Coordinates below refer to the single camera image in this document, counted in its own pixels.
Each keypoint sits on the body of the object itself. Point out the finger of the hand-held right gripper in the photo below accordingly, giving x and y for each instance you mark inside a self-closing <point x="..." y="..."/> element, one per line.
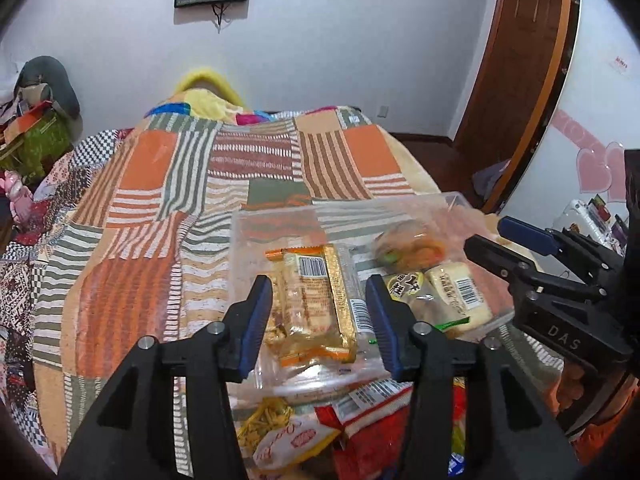
<point x="525" y="234"/>
<point x="492" y="255"/>

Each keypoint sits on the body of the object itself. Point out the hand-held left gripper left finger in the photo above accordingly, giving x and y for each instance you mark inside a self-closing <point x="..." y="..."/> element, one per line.
<point x="257" y="317"/>

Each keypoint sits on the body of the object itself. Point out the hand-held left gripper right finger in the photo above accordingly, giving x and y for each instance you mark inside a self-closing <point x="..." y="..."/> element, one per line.
<point x="381" y="317"/>

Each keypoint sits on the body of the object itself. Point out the clear plastic container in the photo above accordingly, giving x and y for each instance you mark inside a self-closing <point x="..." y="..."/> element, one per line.
<point x="300" y="225"/>

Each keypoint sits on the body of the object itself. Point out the person's right hand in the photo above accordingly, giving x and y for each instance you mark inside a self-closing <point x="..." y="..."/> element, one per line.
<point x="575" y="385"/>

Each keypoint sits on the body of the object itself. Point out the clear barcode snack packet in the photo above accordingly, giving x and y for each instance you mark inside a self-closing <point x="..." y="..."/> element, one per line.
<point x="361" y="312"/>

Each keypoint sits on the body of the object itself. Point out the yellow label brown snack packet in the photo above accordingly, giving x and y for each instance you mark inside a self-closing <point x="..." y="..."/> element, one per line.
<point x="405" y="287"/>

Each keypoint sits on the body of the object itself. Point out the pale bread packet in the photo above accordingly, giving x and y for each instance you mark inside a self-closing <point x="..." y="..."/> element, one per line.
<point x="457" y="292"/>

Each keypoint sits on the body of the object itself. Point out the white box of bottles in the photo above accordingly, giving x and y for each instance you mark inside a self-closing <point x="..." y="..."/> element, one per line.
<point x="582" y="217"/>

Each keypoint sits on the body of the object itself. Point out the purple cloth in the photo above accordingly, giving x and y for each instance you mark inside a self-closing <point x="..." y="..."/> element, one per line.
<point x="490" y="180"/>

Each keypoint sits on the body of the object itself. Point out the round orange green snack packet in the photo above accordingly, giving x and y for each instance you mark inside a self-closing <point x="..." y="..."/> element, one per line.
<point x="407" y="245"/>

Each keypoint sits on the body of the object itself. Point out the pink heart sticker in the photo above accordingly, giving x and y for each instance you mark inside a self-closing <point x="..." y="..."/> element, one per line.
<point x="597" y="165"/>

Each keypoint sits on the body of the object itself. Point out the yellow noodle snack packet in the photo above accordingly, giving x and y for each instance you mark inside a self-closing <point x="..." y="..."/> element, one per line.
<point x="265" y="422"/>

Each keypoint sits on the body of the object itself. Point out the white red snack packet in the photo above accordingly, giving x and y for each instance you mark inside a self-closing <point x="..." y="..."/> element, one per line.
<point x="295" y="442"/>

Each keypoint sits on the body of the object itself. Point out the colourful snack packet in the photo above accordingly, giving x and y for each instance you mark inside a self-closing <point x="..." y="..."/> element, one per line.
<point x="457" y="425"/>

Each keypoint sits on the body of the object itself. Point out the patchwork blanket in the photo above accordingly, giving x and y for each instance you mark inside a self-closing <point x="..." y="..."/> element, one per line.
<point x="165" y="200"/>

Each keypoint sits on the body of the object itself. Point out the wooden door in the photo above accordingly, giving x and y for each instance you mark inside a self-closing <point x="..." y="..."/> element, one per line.
<point x="525" y="70"/>

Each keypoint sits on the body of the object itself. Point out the red white label sticker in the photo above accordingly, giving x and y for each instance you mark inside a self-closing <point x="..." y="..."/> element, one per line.
<point x="621" y="65"/>

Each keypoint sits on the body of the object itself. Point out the yellow pillow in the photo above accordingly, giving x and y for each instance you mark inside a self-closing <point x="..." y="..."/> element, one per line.
<point x="210" y="82"/>

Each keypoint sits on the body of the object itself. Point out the pink plush toy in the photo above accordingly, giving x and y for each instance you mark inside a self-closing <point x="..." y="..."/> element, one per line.
<point x="15" y="197"/>

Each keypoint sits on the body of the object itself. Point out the grey cloth bag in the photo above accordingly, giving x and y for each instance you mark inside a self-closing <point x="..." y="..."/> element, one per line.
<point x="50" y="80"/>

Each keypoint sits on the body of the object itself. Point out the white wall socket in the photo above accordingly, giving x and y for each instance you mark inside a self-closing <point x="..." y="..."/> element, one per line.
<point x="383" y="111"/>

